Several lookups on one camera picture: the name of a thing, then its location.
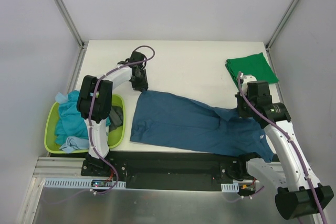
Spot white cable duct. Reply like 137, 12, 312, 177
44, 178, 126, 190
220, 183, 239, 193

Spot left white cable duct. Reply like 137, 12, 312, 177
44, 178, 126, 190

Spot dark grey t shirt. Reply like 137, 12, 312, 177
109, 105, 123, 132

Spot light blue t shirt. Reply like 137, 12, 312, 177
55, 92, 91, 154

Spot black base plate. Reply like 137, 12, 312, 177
81, 151, 252, 191

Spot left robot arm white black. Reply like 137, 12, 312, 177
77, 51, 149, 176

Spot dark blue t shirt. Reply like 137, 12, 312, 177
130, 91, 274, 163

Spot lime green plastic basket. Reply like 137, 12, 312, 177
44, 94, 126, 154

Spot right aluminium frame post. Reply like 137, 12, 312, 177
265, 0, 319, 49

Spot right white cable duct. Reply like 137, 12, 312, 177
220, 183, 239, 193

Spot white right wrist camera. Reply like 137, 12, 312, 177
238, 73, 257, 89

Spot left aluminium frame post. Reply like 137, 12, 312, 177
39, 0, 88, 49

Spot folded green t shirt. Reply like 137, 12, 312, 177
225, 52, 279, 87

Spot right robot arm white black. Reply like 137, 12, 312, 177
235, 74, 334, 223

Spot aluminium frame post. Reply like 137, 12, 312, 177
265, 0, 319, 49
39, 0, 88, 49

